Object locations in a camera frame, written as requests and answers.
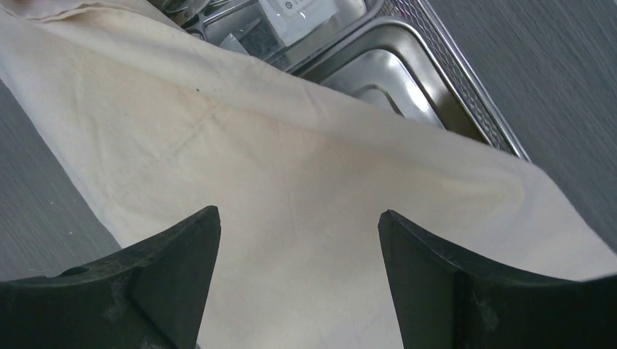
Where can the beige cloth wrap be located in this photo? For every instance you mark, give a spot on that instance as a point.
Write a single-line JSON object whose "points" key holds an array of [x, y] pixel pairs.
{"points": [[152, 124]]}

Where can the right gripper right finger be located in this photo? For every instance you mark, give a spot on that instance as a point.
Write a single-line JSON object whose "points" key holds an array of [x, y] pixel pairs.
{"points": [[446, 296]]}

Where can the steel tray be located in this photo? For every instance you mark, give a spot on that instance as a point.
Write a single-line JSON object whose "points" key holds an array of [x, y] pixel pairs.
{"points": [[248, 32], [387, 64]]}

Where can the left steel tray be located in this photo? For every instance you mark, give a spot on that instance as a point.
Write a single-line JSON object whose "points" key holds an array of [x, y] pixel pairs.
{"points": [[248, 32]]}

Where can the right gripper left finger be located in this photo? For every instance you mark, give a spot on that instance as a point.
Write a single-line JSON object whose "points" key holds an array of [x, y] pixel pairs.
{"points": [[151, 294]]}

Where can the steel scissors and forceps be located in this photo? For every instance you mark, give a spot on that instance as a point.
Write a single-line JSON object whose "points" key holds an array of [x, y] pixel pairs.
{"points": [[195, 16]]}

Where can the right steel tray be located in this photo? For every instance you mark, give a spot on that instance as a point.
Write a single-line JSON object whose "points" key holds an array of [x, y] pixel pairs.
{"points": [[387, 64]]}

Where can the wire mesh steel basket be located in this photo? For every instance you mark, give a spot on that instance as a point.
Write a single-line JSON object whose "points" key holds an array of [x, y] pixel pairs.
{"points": [[474, 97]]}

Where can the white sterile pouch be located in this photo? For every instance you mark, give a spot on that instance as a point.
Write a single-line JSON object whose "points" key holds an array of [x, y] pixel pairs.
{"points": [[294, 20]]}

